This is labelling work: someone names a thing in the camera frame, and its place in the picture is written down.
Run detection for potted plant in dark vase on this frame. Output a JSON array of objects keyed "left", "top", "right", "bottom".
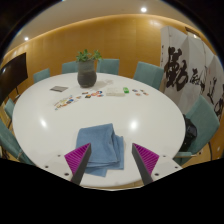
[{"left": 75, "top": 48, "right": 103, "bottom": 89}]

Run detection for loose colourful round stickers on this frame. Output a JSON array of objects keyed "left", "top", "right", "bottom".
[{"left": 81, "top": 89, "right": 105, "bottom": 99}]

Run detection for white sheet with colourful stickers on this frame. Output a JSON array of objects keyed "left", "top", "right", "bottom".
[{"left": 52, "top": 94, "right": 83, "bottom": 111}]

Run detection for blue towel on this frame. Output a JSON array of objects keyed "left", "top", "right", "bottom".
[{"left": 75, "top": 122, "right": 126, "bottom": 178}]

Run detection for small scattered stickers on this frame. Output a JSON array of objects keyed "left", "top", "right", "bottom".
[{"left": 131, "top": 87, "right": 150, "bottom": 97}]

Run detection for white calligraphy folding screen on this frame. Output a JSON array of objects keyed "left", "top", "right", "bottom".
[{"left": 159, "top": 25, "right": 224, "bottom": 122}]

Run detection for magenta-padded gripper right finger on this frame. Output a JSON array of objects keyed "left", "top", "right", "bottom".
[{"left": 131, "top": 142, "right": 184, "bottom": 186}]

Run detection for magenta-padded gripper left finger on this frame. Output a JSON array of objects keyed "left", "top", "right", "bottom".
[{"left": 41, "top": 142, "right": 92, "bottom": 186}]

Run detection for ceiling lights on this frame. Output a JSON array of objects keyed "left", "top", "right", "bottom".
[{"left": 22, "top": 6, "right": 149, "bottom": 42}]

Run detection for white flat box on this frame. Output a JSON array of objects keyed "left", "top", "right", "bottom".
[{"left": 105, "top": 86, "right": 126, "bottom": 98}]

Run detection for teal chairs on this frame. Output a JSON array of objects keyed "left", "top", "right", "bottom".
[{"left": 0, "top": 57, "right": 221, "bottom": 167}]

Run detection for black television screen on stand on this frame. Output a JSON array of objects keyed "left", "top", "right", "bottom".
[{"left": 0, "top": 51, "right": 29, "bottom": 105}]

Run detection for black bag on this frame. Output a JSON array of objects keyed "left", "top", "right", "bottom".
[{"left": 182, "top": 113, "right": 199, "bottom": 153}]

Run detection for dark grey flat pad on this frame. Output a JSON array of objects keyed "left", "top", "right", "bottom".
[{"left": 49, "top": 85, "right": 70, "bottom": 93}]

